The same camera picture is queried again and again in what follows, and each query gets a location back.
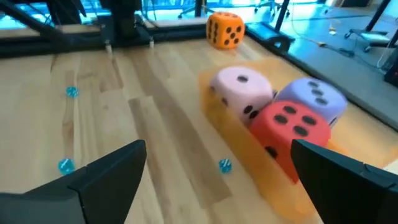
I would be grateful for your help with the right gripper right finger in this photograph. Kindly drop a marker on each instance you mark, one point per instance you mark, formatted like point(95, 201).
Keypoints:
point(351, 193)

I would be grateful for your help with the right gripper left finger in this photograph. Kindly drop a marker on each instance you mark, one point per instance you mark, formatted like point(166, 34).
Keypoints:
point(77, 202)

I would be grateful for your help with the large red foam die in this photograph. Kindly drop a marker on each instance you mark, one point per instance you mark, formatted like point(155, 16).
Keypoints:
point(289, 133)

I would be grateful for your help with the large purple foam die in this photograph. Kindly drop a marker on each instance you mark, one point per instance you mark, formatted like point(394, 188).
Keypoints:
point(314, 96)

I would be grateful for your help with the large pink foam die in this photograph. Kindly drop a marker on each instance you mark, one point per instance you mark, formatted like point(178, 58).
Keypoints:
point(241, 90)

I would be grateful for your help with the large orange foam die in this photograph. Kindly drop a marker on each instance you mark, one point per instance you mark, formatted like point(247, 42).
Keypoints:
point(225, 31)

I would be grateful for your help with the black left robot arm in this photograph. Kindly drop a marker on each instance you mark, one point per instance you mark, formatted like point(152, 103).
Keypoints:
point(124, 18)

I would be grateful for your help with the small blue die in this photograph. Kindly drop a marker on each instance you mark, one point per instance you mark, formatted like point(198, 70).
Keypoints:
point(66, 166)
point(72, 92)
point(225, 165)

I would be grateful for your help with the orange translucent plastic bin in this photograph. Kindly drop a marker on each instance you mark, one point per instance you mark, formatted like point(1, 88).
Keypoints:
point(242, 149)

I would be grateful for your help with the black curved clamp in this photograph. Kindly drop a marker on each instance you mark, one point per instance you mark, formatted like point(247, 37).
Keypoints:
point(280, 43)

